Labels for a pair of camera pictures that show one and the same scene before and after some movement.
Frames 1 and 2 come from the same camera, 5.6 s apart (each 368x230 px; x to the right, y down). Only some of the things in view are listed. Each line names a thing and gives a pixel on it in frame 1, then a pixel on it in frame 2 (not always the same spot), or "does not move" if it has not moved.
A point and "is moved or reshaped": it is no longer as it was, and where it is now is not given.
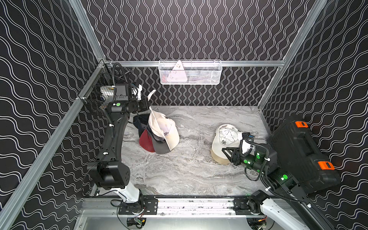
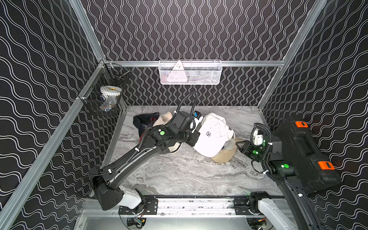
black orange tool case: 297,155 does not move
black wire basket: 100,89 does not move
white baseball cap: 227,136 is moved or reshaped
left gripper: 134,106 → 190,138
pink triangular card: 178,74 does not move
